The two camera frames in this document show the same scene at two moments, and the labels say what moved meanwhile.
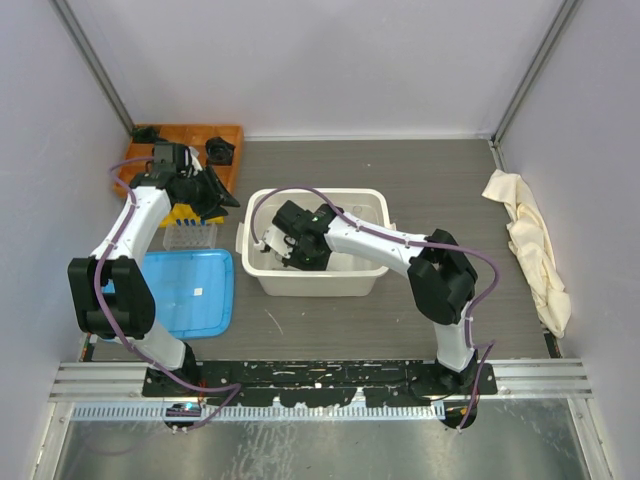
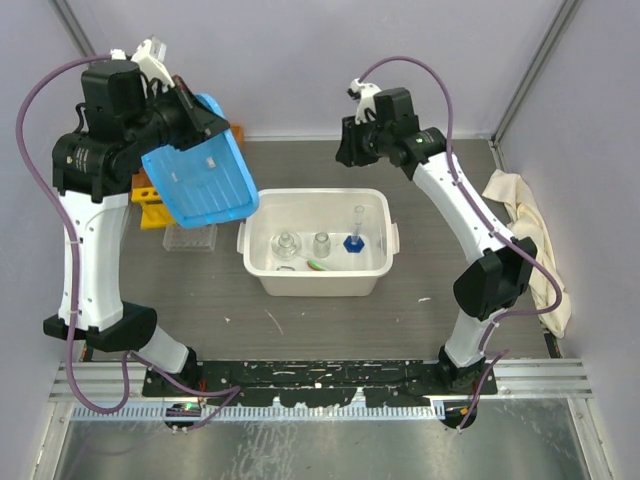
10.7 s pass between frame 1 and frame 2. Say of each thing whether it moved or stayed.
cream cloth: stayed
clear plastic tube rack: stayed
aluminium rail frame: stayed
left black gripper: moved
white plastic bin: stayed
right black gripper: moved
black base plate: stayed
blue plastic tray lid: moved
